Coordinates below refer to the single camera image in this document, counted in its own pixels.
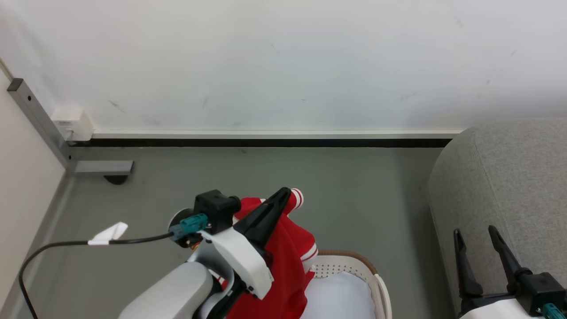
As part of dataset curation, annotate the teal left cable connector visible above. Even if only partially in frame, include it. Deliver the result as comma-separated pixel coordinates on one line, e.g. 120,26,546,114
169,213,209,241

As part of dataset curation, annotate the white wall box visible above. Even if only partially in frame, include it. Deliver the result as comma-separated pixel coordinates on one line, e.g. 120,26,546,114
50,107,95,142

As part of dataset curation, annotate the white laundry basket brown rim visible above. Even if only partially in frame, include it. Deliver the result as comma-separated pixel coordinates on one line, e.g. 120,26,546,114
310,250,393,319

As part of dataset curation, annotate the white cloth in basket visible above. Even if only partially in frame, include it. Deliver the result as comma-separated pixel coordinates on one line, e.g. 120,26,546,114
301,271,377,319

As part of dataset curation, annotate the grey metal frame leg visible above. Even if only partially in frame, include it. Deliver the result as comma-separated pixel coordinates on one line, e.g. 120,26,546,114
7,78,134,176

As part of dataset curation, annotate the white cable tag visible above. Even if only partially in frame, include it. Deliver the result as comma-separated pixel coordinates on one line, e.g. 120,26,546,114
87,222,129,246

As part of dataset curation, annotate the teal right cable connector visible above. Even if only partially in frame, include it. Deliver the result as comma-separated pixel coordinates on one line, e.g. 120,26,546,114
542,303,566,319

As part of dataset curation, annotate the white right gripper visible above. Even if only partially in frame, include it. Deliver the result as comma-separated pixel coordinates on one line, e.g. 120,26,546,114
453,225,548,319

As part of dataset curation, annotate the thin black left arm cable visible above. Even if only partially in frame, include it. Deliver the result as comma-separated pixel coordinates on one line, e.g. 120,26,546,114
18,233,175,319

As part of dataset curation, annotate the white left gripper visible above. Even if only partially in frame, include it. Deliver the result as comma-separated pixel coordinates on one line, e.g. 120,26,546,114
200,187,292,299

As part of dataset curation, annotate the red garment with white stripes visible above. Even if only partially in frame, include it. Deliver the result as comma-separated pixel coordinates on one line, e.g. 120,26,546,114
221,188,319,319

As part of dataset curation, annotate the grey fabric sofa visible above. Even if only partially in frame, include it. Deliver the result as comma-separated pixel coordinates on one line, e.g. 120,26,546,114
427,117,567,319

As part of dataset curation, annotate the teal cable connector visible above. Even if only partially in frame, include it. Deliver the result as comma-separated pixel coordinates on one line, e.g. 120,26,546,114
542,303,566,319
169,213,209,241

